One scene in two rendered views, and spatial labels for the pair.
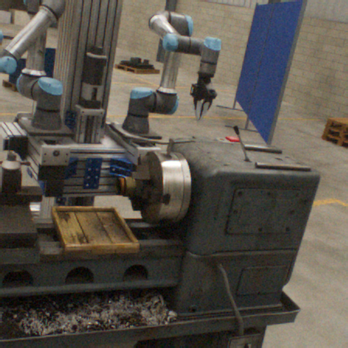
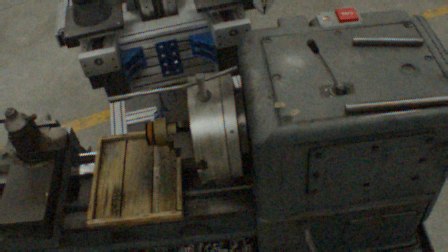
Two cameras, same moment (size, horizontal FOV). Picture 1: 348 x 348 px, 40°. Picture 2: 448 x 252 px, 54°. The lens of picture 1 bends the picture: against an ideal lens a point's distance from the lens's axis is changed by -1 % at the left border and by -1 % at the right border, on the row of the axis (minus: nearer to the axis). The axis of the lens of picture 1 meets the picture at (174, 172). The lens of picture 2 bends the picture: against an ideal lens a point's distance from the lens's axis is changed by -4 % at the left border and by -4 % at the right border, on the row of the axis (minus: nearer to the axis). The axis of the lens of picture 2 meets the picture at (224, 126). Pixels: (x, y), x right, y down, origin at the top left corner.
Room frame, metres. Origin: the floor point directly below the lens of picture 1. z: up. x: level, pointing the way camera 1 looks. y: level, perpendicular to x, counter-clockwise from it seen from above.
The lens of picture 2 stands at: (1.13, -0.41, 2.08)
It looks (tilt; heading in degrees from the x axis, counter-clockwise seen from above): 47 degrees down; 28
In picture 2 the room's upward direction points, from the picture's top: 8 degrees counter-clockwise
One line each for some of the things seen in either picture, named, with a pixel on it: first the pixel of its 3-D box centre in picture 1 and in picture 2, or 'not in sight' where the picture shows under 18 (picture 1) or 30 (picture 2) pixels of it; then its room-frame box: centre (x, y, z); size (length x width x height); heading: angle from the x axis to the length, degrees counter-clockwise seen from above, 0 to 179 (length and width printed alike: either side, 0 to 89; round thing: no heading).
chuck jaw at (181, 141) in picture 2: (151, 193); (187, 151); (1.82, 0.08, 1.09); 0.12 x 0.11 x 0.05; 26
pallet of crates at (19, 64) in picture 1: (44, 70); not in sight; (8.72, 2.71, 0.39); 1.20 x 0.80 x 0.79; 140
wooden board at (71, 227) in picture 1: (92, 228); (137, 175); (1.82, 0.29, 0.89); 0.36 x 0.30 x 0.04; 26
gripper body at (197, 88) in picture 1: (203, 85); not in sight; (2.15, -0.05, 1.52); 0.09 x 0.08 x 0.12; 27
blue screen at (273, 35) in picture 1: (259, 67); not in sight; (8.78, -1.16, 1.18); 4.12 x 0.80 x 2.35; 3
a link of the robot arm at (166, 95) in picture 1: (170, 65); not in sight; (2.59, 0.13, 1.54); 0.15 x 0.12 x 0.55; 113
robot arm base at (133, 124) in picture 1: (137, 120); not in sight; (2.54, 0.25, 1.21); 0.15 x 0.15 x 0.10
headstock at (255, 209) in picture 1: (235, 192); (343, 110); (2.13, -0.31, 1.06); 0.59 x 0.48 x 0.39; 116
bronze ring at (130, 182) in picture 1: (127, 186); (162, 132); (1.87, 0.18, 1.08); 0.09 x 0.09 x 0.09; 26
